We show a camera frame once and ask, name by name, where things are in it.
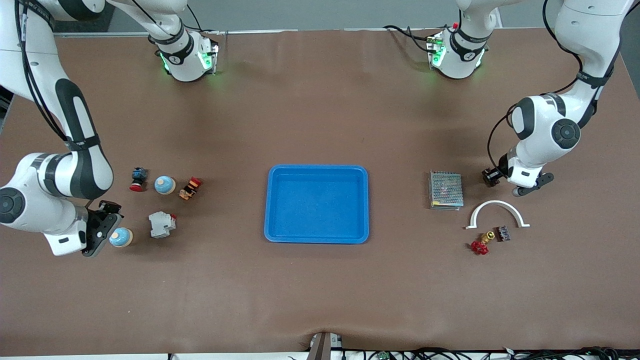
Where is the blue bell with wooden base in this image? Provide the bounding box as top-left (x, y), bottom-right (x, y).
top-left (153, 175), bottom-right (177, 196)
top-left (109, 227), bottom-right (134, 248)

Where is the blue plastic tray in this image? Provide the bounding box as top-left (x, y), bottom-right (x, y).
top-left (263, 164), bottom-right (370, 245)

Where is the white curved pipe clamp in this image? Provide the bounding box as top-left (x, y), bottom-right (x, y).
top-left (465, 200), bottom-right (531, 231)

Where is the red push button blue body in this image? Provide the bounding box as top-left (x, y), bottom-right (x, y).
top-left (129, 167), bottom-right (149, 193)

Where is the metal mesh power supply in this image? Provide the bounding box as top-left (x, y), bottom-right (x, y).
top-left (428, 170), bottom-right (465, 211)

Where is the white circuit breaker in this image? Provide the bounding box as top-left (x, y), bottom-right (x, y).
top-left (148, 211), bottom-right (178, 239)

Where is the brass valve red handwheel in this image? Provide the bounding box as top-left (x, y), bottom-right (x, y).
top-left (470, 231), bottom-right (496, 256)

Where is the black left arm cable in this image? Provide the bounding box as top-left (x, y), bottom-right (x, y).
top-left (487, 0), bottom-right (623, 173)

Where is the red yellow emergency switch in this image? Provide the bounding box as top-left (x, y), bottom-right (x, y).
top-left (178, 176), bottom-right (204, 201)

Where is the black left base cable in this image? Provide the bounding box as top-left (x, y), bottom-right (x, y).
top-left (383, 24), bottom-right (436, 53)

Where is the black base cable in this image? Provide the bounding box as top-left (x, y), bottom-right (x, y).
top-left (383, 24), bottom-right (436, 53)
top-left (186, 4), bottom-right (221, 36)

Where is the black cable bundle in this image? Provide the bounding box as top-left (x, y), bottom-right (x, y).
top-left (287, 346), bottom-right (640, 360)

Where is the black right base cable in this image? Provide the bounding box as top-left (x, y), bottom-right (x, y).
top-left (186, 4), bottom-right (221, 36)

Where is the grey camera stand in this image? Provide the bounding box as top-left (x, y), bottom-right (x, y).
top-left (306, 331), bottom-right (344, 360)

